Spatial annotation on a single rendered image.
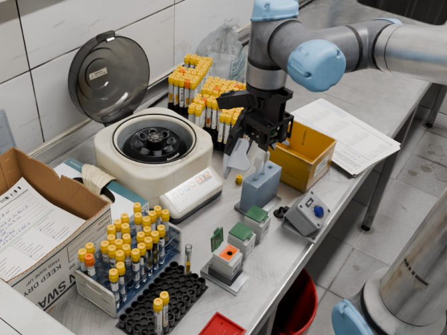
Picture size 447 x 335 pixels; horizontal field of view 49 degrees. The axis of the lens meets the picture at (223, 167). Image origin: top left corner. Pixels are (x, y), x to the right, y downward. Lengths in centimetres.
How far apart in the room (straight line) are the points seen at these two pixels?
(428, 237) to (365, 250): 180
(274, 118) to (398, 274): 37
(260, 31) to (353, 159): 65
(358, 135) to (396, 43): 73
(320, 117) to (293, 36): 77
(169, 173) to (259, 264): 28
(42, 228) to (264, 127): 50
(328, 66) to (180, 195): 53
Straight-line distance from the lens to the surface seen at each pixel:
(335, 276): 226
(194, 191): 116
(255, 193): 111
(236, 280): 103
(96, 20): 130
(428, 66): 74
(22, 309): 66
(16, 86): 119
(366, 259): 237
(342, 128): 150
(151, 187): 110
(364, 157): 141
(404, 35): 78
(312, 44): 76
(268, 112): 91
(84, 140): 139
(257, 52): 85
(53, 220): 109
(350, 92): 172
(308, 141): 134
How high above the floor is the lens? 170
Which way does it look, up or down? 40 degrees down
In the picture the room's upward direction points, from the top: 6 degrees clockwise
